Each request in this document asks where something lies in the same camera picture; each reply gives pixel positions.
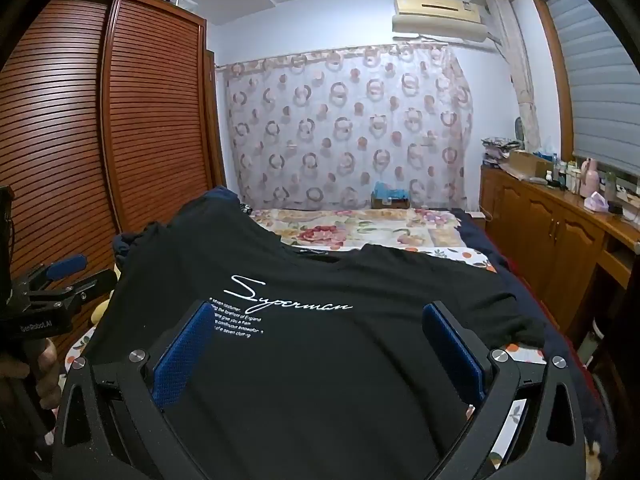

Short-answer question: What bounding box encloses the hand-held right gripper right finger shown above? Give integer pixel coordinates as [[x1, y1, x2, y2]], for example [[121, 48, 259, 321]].
[[422, 300, 588, 480]]

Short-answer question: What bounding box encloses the wooden sideboard cabinet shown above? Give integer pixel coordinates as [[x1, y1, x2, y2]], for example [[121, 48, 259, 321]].
[[480, 165, 640, 341]]

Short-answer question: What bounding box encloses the orange-print bed sheet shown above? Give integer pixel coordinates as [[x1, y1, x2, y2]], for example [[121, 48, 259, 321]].
[[62, 245, 551, 480]]

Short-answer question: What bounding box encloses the navy cloth with patterned trim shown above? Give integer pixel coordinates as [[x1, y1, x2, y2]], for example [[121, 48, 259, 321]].
[[112, 232, 151, 261]]

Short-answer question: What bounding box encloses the black printed t-shirt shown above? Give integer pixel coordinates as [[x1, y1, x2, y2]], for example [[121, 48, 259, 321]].
[[87, 186, 546, 476]]

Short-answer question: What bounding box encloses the ring-patterned sheer curtain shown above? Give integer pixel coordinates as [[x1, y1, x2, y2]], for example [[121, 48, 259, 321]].
[[216, 42, 475, 211]]

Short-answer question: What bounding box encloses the yellow plush toy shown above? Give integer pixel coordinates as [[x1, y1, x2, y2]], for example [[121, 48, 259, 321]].
[[90, 265, 121, 326]]

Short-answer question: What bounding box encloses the person's left hand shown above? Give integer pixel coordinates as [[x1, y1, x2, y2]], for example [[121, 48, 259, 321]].
[[0, 337, 63, 411]]

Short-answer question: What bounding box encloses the pile of folded clothes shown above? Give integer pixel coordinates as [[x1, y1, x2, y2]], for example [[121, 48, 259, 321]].
[[481, 135, 523, 166]]

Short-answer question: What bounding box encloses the brown slatted wooden wardrobe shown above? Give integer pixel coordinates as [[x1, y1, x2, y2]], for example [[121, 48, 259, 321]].
[[0, 0, 228, 361]]

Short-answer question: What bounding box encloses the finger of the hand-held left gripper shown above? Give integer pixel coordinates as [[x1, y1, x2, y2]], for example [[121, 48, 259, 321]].
[[30, 269, 117, 307], [17, 254, 90, 293]]

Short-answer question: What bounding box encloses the grey window blind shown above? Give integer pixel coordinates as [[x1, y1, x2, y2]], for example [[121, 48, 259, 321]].
[[540, 0, 640, 176]]

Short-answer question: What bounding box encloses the pink bottle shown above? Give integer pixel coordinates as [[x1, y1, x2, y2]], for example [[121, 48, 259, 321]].
[[580, 157, 601, 198]]

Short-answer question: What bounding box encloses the row of toiletry bottles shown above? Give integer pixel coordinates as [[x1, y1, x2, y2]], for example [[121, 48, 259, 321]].
[[542, 159, 583, 193]]

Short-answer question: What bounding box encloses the navy blanket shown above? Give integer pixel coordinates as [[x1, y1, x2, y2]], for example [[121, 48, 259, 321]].
[[457, 210, 621, 480]]

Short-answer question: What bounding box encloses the tied floral window curtain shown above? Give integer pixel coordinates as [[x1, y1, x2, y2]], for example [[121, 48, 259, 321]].
[[486, 0, 542, 153]]

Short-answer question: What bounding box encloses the blue box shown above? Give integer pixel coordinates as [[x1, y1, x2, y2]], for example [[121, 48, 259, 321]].
[[371, 181, 411, 209]]

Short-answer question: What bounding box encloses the beige wall air conditioner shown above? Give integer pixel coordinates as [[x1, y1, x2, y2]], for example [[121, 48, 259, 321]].
[[391, 0, 496, 51]]

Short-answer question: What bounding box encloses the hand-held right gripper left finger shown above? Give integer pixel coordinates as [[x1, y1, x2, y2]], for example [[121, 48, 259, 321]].
[[50, 300, 236, 480]]

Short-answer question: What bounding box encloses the wooden window frame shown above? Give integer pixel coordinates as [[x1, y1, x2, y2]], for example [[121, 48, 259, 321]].
[[527, 0, 576, 163]]

